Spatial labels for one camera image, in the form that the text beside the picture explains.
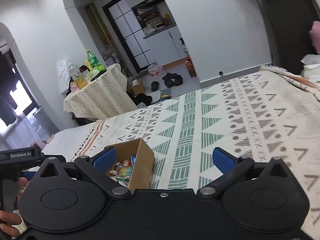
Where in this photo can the pile of black shoes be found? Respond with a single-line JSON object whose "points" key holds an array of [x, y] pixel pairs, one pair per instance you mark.
{"points": [[172, 79]]}

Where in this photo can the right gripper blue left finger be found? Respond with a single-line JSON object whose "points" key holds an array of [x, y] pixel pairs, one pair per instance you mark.
{"points": [[105, 160]]}

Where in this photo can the red brown bottle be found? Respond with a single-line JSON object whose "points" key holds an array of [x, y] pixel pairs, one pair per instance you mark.
{"points": [[190, 67]]}

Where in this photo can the green tissue pack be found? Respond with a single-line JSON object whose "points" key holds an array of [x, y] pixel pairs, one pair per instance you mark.
{"points": [[96, 71]]}

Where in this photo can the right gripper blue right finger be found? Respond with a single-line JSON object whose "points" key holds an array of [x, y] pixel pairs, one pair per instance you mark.
{"points": [[223, 160]]}

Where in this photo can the black shoe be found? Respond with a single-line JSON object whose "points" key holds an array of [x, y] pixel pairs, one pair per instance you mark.
{"points": [[154, 86]]}

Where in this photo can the green soda bottle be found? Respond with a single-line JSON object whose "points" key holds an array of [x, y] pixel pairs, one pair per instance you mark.
{"points": [[92, 59]]}

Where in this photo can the pink water bottle pack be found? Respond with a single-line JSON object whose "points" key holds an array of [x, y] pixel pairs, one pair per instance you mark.
{"points": [[155, 70]]}

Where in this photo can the small blue green packet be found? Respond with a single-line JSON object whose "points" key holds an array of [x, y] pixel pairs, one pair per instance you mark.
{"points": [[133, 159]]}

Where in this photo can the patterned bed blanket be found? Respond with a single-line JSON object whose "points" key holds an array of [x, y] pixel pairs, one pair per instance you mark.
{"points": [[262, 115]]}

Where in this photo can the person's left hand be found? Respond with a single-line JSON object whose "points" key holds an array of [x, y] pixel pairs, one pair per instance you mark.
{"points": [[10, 219]]}

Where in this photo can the white kitchen cabinet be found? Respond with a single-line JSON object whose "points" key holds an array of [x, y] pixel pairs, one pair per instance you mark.
{"points": [[166, 46]]}

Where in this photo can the brown cardboard box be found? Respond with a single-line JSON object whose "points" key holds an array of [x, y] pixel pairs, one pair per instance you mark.
{"points": [[142, 172]]}

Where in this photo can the polka dot tablecloth table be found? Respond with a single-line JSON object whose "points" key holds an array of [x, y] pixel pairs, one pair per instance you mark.
{"points": [[102, 98]]}

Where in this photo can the pink pillow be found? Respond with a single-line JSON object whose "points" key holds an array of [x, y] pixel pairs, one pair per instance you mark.
{"points": [[315, 35]]}

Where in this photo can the white bed sheet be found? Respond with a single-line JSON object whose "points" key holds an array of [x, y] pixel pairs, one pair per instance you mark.
{"points": [[68, 141]]}

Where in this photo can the white partition board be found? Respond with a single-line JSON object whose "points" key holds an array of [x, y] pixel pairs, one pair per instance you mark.
{"points": [[222, 36]]}

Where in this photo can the yellow liquid plastic bottle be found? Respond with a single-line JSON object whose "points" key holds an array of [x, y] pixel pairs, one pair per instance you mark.
{"points": [[77, 76]]}

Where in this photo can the black chair back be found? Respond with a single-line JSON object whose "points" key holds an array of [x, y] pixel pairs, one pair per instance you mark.
{"points": [[287, 24]]}

